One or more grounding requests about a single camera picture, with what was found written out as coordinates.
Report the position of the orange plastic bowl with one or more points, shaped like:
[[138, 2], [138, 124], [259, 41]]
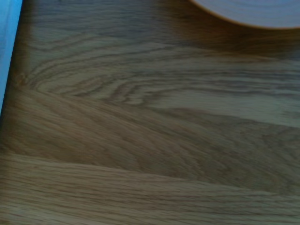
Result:
[[253, 11]]

